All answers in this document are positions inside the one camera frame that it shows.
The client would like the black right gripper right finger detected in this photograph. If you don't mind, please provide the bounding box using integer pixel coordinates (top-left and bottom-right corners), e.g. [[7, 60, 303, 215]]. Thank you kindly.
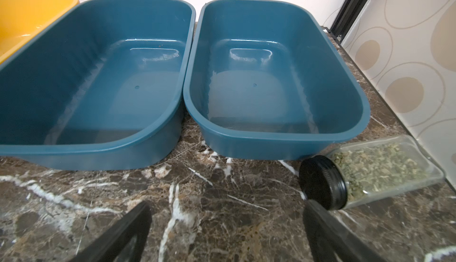
[[303, 200, 385, 262]]

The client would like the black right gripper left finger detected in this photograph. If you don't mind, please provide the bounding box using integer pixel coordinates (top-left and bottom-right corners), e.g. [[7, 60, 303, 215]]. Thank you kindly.
[[72, 201, 152, 262]]

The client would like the left teal storage box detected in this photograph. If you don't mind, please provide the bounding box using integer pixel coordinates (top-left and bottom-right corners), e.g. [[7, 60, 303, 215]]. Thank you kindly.
[[1, 0, 196, 171]]

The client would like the teal storage box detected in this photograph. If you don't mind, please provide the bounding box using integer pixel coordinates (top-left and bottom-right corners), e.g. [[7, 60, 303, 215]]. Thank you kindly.
[[1, 0, 196, 171], [183, 0, 371, 161]]

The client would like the right teal storage box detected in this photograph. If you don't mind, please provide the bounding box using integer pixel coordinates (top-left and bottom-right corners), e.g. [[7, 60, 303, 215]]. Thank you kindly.
[[183, 0, 371, 161]]

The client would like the yellow storage box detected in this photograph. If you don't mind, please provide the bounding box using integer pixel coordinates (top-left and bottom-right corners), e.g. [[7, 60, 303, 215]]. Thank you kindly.
[[1, 0, 79, 62]]

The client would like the glass jar of green herbs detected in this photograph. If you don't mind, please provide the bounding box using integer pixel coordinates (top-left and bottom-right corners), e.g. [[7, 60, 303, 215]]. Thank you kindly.
[[299, 135, 445, 210]]

